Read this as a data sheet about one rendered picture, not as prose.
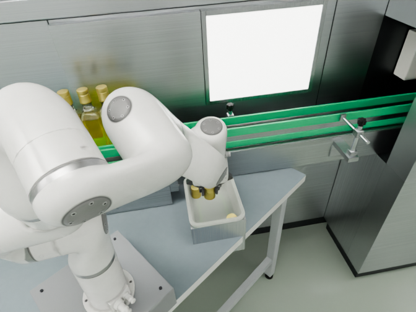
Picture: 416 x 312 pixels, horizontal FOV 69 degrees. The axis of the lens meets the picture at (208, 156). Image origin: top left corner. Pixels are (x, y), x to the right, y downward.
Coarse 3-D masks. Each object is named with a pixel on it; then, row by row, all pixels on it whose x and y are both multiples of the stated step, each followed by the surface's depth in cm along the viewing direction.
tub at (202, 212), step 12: (228, 192) 108; (192, 204) 105; (204, 204) 105; (216, 204) 105; (228, 204) 105; (240, 204) 95; (192, 216) 92; (204, 216) 101; (216, 216) 101; (240, 216) 91
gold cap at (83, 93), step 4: (80, 88) 92; (84, 88) 92; (80, 92) 91; (84, 92) 91; (88, 92) 92; (80, 96) 92; (84, 96) 92; (88, 96) 93; (80, 100) 93; (84, 100) 92; (88, 100) 93; (84, 104) 93
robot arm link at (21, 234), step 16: (0, 208) 44; (0, 224) 43; (16, 224) 43; (32, 224) 41; (80, 224) 50; (0, 240) 43; (16, 240) 44; (32, 240) 45; (48, 240) 47; (0, 256) 47; (16, 256) 51
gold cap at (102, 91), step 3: (102, 84) 94; (96, 87) 92; (99, 87) 92; (102, 87) 92; (105, 87) 92; (99, 90) 92; (102, 90) 92; (105, 90) 92; (99, 93) 92; (102, 93) 92; (105, 93) 93; (108, 93) 94; (99, 96) 93; (102, 96) 93; (105, 96) 93; (99, 99) 94; (102, 99) 93; (105, 99) 94
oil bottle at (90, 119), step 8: (88, 112) 95; (96, 112) 96; (88, 120) 96; (96, 120) 96; (88, 128) 97; (96, 128) 98; (96, 136) 100; (104, 136) 101; (96, 144) 102; (104, 144) 102
